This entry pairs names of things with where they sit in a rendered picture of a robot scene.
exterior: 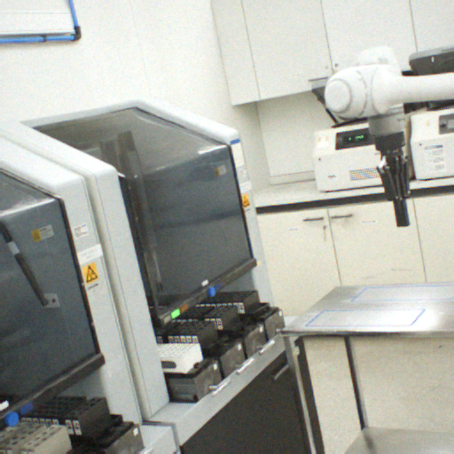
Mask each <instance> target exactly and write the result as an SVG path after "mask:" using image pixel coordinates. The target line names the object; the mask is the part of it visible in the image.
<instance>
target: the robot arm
mask: <svg viewBox="0 0 454 454"><path fill-rule="evenodd" d="M452 98H454V73H450V74H434V75H422V76H402V74H401V70H400V65H399V62H398V59H397V57H396V55H395V51H394V50H393V48H391V47H390V46H387V45H375V46H372V47H367V48H364V49H362V50H360V54H359V57H357V61H356V67H351V68H348V69H344V70H341V71H340V72H338V73H337V74H334V76H333V77H332V78H331V79H330V80H329V81H328V83H327V84H326V87H325V103H326V105H327V107H328V108H329V109H330V111H331V112H332V113H333V114H335V115H338V116H340V117H344V118H353V117H357V118H362V117H366V118H367V121H368V127H369V132H370V134H372V136H376V137H374V144H375V150H376V151H377V152H380V161H381V163H380V165H379V166H377V167H376V169H377V171H378V173H379V175H380V179H381V183H382V186H383V189H384V192H386V196H387V200H388V201H389V202H390V201H393V206H394V212H395V224H396V227H407V226H410V225H411V223H410V217H409V216H408V211H407V205H406V199H409V198H410V196H407V194H410V168H409V164H410V156H409V155H406V156H404V155H403V150H402V148H403V146H405V138H404V132H403V131H402V129H405V128H406V126H405V119H404V113H403V104H405V103H415V102H426V100H438V99H452Z"/></svg>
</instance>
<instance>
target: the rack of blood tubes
mask: <svg viewBox="0 0 454 454"><path fill-rule="evenodd" d="M157 347H158V351H159V356H160V363H161V368H162V371H163V372H184V373H187V371H188V370H190V369H191V368H192V367H193V368H194V365H193V364H195V363H196V362H199V361H200V360H201V361H203V356H201V355H202V352H200V345H199V344H157Z"/></svg>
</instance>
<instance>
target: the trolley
mask: <svg viewBox="0 0 454 454"><path fill-rule="evenodd" d="M281 336H283V340H284V345H285V350H286V359H288V363H289V369H290V373H291V379H292V383H293V388H294V398H295V403H296V408H297V413H298V418H300V422H301V431H302V437H303V441H304V447H305V451H306V454H316V449H315V443H314V439H313V434H312V429H311V425H310V424H309V415H308V410H307V404H306V399H305V395H304V390H303V385H302V380H301V371H299V365H298V361H297V356H296V350H295V345H294V336H306V337H344V342H345V348H346V352H347V358H348V362H349V369H350V373H351V379H352V384H353V389H354V395H355V400H356V409H357V416H359V420H360V426H361V432H360V435H359V436H357V437H356V439H355V440H354V441H353V442H352V443H351V445H350V447H349V448H348V449H347V451H346V452H344V453H343V454H454V433H444V432H431V431H418V429H404V428H391V427H368V420H367V416H366V409H365V405H364V395H363V390H362V384H361V379H360V373H358V368H357V362H356V352H355V347H354V342H353V337H454V282H442V283H416V284H390V285H365V286H336V287H335V288H334V289H333V290H331V291H330V292H329V293H328V294H327V295H326V296H324V297H323V298H321V299H320V300H319V301H317V302H316V303H315V304H314V305H311V307H310V308H309V309H307V310H306V311H305V312H303V313H302V314H301V315H299V316H298V317H297V318H296V319H295V320H294V321H293V322H292V323H291V324H289V325H287V326H286V327H284V328H283V329H282V330H281Z"/></svg>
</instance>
